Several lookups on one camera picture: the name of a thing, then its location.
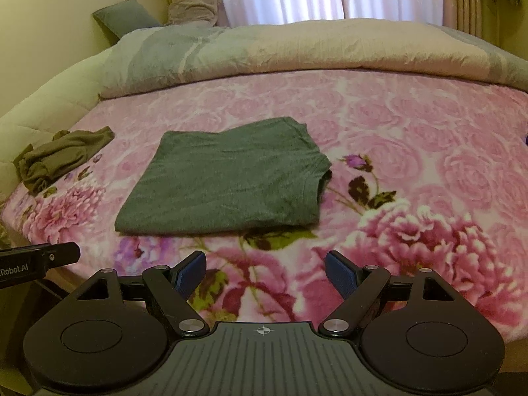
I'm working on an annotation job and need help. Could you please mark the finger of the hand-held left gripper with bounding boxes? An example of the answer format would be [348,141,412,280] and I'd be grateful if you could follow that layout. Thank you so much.
[0,242,82,270]

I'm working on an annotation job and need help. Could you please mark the olive garment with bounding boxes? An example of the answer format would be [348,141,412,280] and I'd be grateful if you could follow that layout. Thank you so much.
[14,126,116,197]

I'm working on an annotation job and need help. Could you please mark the grey and cream duvet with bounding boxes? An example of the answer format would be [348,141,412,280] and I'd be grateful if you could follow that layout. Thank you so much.
[99,18,528,100]

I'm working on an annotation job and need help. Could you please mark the pink floral blanket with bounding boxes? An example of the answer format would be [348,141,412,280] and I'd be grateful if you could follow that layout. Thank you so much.
[0,68,528,347]

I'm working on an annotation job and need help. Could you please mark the pink pillow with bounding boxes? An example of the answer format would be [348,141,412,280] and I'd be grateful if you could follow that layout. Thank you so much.
[167,0,224,26]

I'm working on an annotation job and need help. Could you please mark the cream quilted headboard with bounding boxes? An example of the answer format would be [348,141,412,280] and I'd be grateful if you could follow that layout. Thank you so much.
[0,45,121,199]

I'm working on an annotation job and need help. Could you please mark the grey t-shirt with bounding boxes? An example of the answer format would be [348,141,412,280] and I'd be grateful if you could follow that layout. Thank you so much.
[115,116,333,235]

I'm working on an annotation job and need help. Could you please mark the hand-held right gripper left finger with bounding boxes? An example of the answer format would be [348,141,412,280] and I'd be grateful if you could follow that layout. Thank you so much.
[62,251,209,337]

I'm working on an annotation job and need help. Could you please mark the grey pillow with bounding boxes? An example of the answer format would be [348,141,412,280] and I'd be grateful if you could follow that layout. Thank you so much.
[93,0,162,38]

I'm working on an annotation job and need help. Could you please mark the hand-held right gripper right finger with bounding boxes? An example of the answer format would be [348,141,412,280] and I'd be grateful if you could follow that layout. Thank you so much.
[317,250,469,337]

